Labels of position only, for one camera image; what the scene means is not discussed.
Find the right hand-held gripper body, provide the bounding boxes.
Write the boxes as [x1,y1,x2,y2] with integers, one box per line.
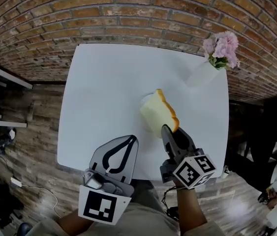
[159,148,217,190]

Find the white plate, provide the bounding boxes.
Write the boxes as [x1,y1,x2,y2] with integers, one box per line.
[140,93,159,133]

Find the slice of bread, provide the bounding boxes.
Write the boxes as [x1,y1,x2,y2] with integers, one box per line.
[139,88,180,139]

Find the white cable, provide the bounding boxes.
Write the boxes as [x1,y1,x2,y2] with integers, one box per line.
[20,183,60,218]

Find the person's right forearm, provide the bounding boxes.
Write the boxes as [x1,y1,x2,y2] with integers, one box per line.
[176,185,208,236]

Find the white power adapter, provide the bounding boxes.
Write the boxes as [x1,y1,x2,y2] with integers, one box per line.
[10,177,23,188]

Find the white vase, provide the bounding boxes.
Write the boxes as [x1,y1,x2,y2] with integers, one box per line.
[185,60,224,88]

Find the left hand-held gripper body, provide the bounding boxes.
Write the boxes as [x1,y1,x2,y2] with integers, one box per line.
[78,134,139,225]

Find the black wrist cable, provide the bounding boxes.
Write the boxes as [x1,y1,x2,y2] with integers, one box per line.
[161,185,180,221]

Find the person's beige clothing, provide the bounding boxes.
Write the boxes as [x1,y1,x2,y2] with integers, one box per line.
[31,178,227,236]

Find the person's left forearm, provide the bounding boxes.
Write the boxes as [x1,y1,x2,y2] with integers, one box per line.
[56,207,98,236]

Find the pink flowers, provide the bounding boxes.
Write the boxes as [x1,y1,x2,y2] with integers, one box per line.
[202,30,241,71]

